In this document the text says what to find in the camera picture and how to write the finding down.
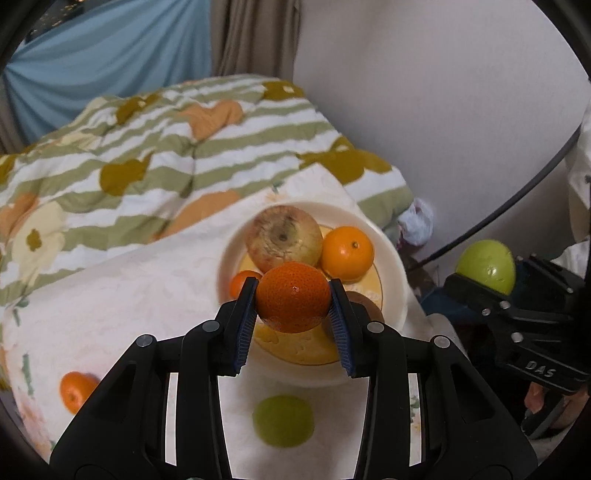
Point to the small dark orange mandarin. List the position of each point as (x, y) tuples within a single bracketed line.
[(293, 295)]

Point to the blue hanging cloth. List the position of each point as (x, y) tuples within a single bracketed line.
[(115, 46)]

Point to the large orange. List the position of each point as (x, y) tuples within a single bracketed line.
[(346, 254)]

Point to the brown kiwi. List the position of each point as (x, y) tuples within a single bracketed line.
[(370, 307)]

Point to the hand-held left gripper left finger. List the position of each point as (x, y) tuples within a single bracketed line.
[(247, 323)]

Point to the cream bowl with cartoon print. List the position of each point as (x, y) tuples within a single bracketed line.
[(364, 226)]

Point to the green striped floral quilt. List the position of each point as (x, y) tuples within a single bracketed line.
[(138, 138)]

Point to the yellow-red apple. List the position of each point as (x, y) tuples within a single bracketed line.
[(281, 235)]

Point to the medium orange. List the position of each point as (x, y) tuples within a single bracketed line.
[(240, 284)]

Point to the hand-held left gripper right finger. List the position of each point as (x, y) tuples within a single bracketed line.
[(341, 323)]

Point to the white plastic bag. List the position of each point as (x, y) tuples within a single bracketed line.
[(415, 221)]

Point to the white floral cloth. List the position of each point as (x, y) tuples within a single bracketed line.
[(138, 300)]

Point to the person's right hand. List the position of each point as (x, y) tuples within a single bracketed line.
[(535, 398)]

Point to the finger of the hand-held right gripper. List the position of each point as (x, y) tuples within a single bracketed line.
[(466, 288), (547, 277)]

